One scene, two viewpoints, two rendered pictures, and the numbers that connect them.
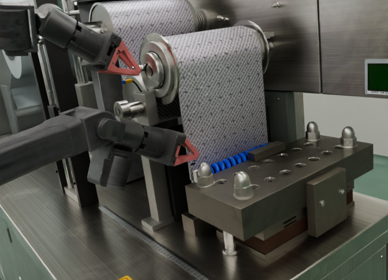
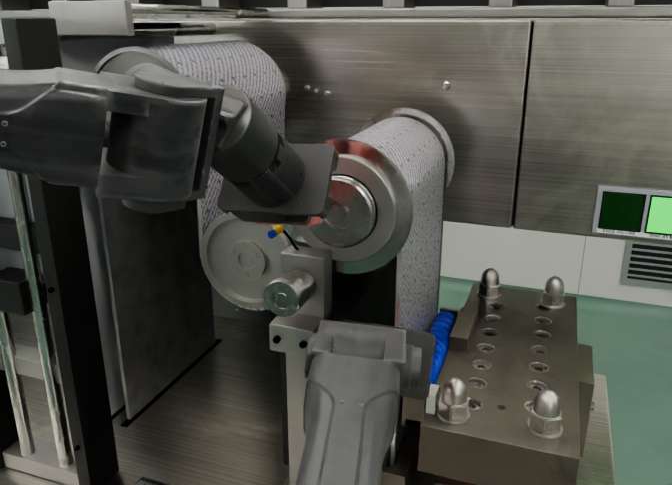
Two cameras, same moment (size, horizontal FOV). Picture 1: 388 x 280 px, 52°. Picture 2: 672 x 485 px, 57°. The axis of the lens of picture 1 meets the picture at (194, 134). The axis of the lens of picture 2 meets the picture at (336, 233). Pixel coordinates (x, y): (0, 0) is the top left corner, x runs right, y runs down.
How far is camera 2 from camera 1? 0.55 m
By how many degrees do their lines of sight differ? 34
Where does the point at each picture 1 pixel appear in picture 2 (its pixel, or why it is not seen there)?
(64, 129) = (395, 398)
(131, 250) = not seen: outside the picture
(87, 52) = (284, 189)
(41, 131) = (373, 420)
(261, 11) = (409, 91)
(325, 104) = not seen: hidden behind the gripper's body
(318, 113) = not seen: hidden behind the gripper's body
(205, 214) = (473, 471)
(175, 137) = (431, 345)
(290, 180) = (567, 382)
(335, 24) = (552, 129)
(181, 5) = (266, 63)
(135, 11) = (217, 74)
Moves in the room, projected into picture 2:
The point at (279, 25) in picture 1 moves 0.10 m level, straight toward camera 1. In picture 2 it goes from (445, 118) to (484, 128)
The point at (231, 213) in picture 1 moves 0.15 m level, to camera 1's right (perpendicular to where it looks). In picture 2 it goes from (552, 467) to (634, 414)
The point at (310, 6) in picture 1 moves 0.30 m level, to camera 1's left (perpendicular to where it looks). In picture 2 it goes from (511, 96) to (338, 114)
